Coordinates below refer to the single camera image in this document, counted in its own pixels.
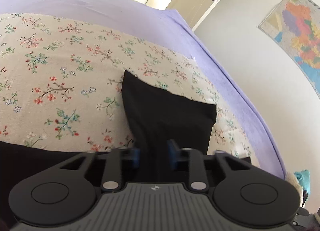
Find black pants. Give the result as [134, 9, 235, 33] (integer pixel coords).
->
[1, 71, 217, 189]

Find teal plush toy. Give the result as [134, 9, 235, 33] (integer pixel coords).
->
[285, 170, 311, 208]

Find colourful wall map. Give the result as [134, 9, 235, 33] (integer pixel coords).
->
[258, 0, 320, 94]

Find lavender bed sheet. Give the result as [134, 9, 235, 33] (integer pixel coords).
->
[1, 0, 286, 178]

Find floral bed cover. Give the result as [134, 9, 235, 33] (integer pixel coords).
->
[1, 14, 257, 163]

